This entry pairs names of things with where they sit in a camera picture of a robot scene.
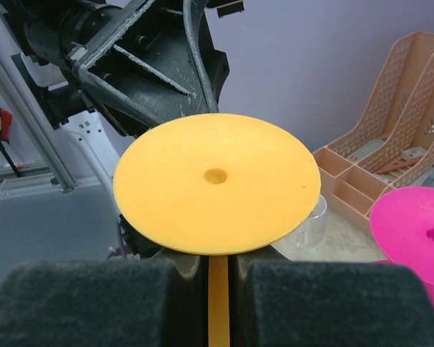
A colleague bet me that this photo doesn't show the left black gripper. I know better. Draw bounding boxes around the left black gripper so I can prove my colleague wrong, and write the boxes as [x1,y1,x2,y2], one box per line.
[7,1,229,127]

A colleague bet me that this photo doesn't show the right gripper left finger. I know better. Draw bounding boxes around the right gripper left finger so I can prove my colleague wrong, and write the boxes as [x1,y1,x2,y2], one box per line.
[0,257,208,346]

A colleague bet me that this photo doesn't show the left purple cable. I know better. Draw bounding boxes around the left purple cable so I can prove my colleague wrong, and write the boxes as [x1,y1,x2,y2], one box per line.
[106,223,142,261]

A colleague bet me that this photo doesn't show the clear wine glass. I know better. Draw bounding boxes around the clear wine glass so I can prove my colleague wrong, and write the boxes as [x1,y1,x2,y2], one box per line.
[272,195,328,261]

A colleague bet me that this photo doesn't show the peach plastic desk organizer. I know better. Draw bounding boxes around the peach plastic desk organizer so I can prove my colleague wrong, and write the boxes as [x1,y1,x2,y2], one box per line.
[314,32,434,236]

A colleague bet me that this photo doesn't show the pink plastic wine glass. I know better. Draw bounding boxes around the pink plastic wine glass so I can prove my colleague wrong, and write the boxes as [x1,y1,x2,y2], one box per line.
[370,187,434,288]

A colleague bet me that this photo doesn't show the yellow plastic wine glass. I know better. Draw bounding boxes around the yellow plastic wine glass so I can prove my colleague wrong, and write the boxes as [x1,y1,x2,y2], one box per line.
[113,113,321,346]

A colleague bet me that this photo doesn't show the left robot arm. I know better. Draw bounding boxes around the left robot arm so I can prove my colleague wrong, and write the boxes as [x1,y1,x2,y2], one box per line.
[0,1,229,144]

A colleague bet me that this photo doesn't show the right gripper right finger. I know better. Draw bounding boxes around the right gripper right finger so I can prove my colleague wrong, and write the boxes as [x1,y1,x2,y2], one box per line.
[229,251,434,346]

